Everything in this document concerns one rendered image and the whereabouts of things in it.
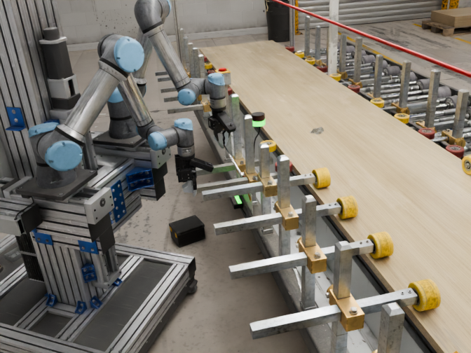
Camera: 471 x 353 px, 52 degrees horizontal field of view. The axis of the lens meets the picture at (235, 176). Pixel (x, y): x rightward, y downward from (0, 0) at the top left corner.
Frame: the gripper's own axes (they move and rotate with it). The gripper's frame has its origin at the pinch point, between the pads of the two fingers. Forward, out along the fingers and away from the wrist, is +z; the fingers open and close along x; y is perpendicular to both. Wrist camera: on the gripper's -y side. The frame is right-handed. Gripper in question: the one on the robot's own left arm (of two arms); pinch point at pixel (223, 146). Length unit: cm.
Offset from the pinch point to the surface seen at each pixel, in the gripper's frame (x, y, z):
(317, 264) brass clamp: 29, -100, -3
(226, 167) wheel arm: -0.3, -0.8, 11.6
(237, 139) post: -8.3, 0.3, -1.4
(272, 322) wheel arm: 55, -112, -4
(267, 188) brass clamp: 13, -53, -4
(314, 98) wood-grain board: -87, 32, 3
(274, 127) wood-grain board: -38.4, 9.6, 3.1
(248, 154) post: 0.9, -22.9, -3.9
